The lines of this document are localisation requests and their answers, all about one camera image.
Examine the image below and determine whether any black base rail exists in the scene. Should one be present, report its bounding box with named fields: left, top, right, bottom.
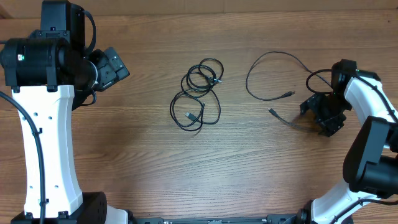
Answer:
left=131, top=214, right=299, bottom=224

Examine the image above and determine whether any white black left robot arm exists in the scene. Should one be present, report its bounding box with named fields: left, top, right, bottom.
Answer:
left=1, top=38, right=132, bottom=223

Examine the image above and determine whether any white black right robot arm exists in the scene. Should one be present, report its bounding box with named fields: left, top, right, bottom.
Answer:
left=291, top=59, right=397, bottom=223

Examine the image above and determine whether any black coiled USB-A cable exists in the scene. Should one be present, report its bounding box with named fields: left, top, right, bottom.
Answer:
left=169, top=57, right=224, bottom=133

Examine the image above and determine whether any black USB cable pulled apart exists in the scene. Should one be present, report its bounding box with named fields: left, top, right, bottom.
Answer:
left=245, top=50, right=318, bottom=133

